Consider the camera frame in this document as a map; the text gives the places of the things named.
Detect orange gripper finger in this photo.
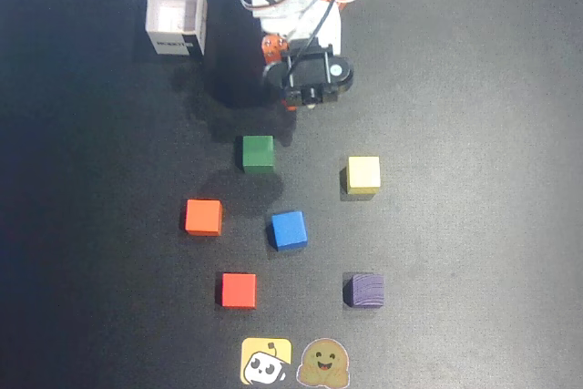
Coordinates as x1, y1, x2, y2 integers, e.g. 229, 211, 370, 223
261, 33, 298, 111

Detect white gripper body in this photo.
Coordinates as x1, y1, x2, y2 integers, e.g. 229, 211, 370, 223
259, 0, 343, 58

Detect purple wooden cube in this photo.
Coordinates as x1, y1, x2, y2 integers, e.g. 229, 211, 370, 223
343, 272, 385, 309

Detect green wooden cube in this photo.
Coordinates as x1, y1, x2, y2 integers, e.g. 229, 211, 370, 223
240, 135, 276, 175

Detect yellow wooden cube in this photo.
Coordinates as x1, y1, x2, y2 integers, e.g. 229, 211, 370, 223
344, 155, 382, 196

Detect blue wooden cube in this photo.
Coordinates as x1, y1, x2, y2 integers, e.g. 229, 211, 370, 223
269, 210, 309, 252

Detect orange wooden cube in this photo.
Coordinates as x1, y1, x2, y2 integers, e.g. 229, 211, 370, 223
184, 199, 224, 238

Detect red wooden cube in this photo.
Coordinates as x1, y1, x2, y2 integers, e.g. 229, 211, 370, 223
220, 272, 258, 310

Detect white open cardboard box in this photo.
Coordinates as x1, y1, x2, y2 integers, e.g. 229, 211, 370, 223
144, 0, 209, 57

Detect black fabric mat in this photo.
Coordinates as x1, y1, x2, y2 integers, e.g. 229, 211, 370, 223
0, 0, 583, 389

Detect hugging face emoji sticker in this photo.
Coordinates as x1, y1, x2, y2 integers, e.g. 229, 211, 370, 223
296, 337, 352, 388

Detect yellow robot face sticker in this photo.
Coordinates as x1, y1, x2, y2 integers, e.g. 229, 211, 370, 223
240, 337, 293, 385

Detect black camera cable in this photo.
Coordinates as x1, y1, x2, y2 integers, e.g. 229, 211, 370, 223
284, 0, 343, 89

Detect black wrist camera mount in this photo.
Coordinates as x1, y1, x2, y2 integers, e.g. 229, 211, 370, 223
262, 40, 354, 107

